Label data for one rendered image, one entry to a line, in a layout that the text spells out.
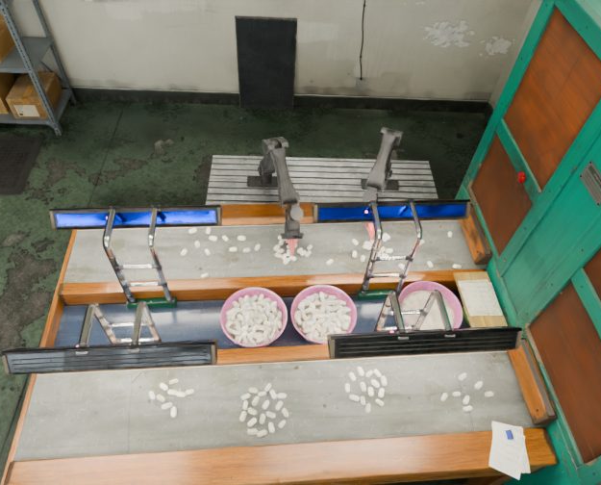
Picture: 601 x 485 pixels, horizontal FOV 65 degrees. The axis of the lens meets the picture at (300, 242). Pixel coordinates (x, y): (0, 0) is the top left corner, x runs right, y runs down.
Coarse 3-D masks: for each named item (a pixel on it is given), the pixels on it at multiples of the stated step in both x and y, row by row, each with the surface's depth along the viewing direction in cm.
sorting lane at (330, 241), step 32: (320, 224) 223; (352, 224) 224; (384, 224) 224; (448, 224) 226; (96, 256) 205; (128, 256) 206; (160, 256) 207; (192, 256) 208; (224, 256) 209; (256, 256) 210; (288, 256) 210; (320, 256) 211; (416, 256) 214; (448, 256) 215
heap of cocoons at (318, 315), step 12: (312, 300) 198; (324, 300) 197; (336, 300) 197; (300, 312) 193; (312, 312) 193; (324, 312) 196; (336, 312) 196; (348, 312) 196; (300, 324) 190; (312, 324) 190; (324, 324) 190; (336, 324) 190; (348, 324) 191; (312, 336) 187; (324, 336) 187
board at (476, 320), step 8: (456, 272) 205; (464, 272) 205; (472, 272) 205; (480, 272) 205; (456, 280) 202; (488, 280) 203; (464, 304) 195; (472, 320) 190; (480, 320) 191; (488, 320) 191; (496, 320) 191; (504, 320) 191
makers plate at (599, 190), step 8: (592, 168) 141; (584, 176) 145; (592, 176) 141; (600, 176) 138; (584, 184) 145; (592, 184) 141; (600, 184) 138; (592, 192) 141; (600, 192) 138; (600, 200) 138
